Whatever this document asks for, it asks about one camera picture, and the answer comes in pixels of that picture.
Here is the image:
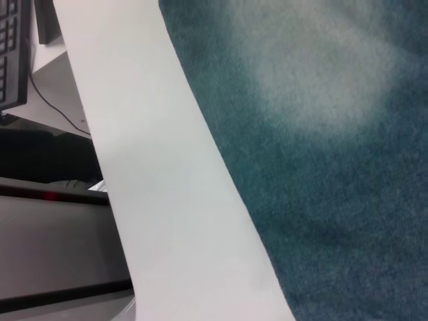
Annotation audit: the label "blue denim shorts with embroidery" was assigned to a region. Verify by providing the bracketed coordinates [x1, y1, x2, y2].
[157, 0, 428, 321]

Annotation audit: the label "white desk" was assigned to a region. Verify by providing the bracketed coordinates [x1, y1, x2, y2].
[6, 41, 92, 138]

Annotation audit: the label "grey cabinet with red light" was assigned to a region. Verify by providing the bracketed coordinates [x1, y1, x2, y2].
[0, 176, 137, 321]

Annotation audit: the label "black monitor base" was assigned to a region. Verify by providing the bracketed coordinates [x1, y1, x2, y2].
[34, 0, 68, 45]

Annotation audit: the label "black computer keyboard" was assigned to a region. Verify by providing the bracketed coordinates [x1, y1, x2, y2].
[0, 0, 30, 112]

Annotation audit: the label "thin dark cable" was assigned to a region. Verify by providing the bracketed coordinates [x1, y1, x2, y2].
[27, 72, 92, 136]

